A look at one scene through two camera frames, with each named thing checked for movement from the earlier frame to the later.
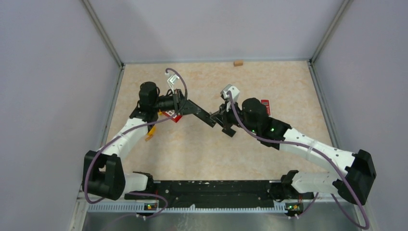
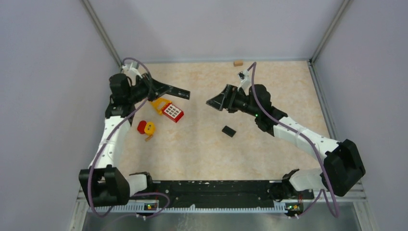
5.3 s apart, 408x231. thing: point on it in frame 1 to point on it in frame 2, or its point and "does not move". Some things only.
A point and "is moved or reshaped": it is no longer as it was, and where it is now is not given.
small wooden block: [237, 63] does not move
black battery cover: [229, 131] does not move
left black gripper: [181, 105] to [159, 89]
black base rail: [220, 194] does not move
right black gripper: [223, 115] to [218, 102]
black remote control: [204, 115] is moved or reshaped
